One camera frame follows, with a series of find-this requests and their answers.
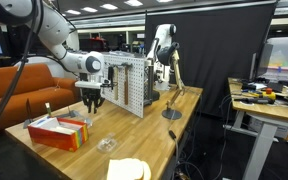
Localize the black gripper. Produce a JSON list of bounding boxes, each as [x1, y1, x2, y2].
[[81, 88, 107, 115]]

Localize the red rainbow-striped cardboard box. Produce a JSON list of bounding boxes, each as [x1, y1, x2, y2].
[[27, 116, 90, 153]]

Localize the yellow emergency stop button box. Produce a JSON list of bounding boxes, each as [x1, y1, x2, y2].
[[261, 87, 277, 101]]

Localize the black metal bookend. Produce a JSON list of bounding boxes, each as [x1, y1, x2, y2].
[[22, 98, 36, 130], [54, 105, 82, 121]]

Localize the black pliers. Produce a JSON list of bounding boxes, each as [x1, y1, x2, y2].
[[106, 65, 115, 84]]

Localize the white card with green mark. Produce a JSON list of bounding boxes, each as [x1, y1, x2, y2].
[[44, 102, 53, 118]]

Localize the white pegboard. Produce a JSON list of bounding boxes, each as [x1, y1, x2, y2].
[[100, 52, 152, 119]]

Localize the red machine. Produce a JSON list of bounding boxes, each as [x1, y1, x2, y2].
[[78, 37, 109, 53]]

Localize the orange sofa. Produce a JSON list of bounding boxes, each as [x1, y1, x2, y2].
[[0, 63, 82, 136]]

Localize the white pillar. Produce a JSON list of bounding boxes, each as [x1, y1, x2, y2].
[[67, 29, 81, 52]]

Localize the white toy bread slice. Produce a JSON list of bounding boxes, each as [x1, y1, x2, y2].
[[140, 160, 153, 180], [106, 157, 145, 180]]

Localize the wooden jointed stand grey base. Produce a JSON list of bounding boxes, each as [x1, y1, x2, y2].
[[161, 49, 186, 121]]

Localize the rectangular ceiling light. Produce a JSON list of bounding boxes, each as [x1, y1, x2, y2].
[[80, 6, 99, 14], [123, 0, 144, 8], [65, 9, 82, 16], [99, 3, 119, 11]]

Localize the black curtain panel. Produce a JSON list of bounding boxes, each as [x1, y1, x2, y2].
[[144, 0, 279, 118]]

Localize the black hand tool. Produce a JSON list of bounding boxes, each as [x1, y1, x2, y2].
[[233, 96, 276, 105]]

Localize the wooden desk with grey legs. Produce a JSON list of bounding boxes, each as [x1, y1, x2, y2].
[[227, 77, 288, 180]]

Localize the dark computer monitor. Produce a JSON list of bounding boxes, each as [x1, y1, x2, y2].
[[248, 43, 274, 82]]

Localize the translucent plastic storage bin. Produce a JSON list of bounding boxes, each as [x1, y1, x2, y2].
[[266, 35, 288, 83]]

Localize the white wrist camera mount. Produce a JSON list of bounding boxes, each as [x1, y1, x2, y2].
[[74, 80, 103, 90]]

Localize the hammer with pale wooden handle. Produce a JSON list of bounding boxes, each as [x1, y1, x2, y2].
[[112, 64, 121, 102]]

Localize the hammer with brown wooden handle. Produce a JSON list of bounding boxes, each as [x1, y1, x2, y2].
[[120, 62, 134, 106]]

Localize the grey pegboard support frame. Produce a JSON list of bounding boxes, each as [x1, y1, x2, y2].
[[143, 58, 161, 108]]

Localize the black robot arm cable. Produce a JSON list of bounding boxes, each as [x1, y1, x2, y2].
[[0, 0, 47, 141]]

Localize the black cable with plug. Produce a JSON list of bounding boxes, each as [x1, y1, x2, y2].
[[167, 129, 182, 180]]

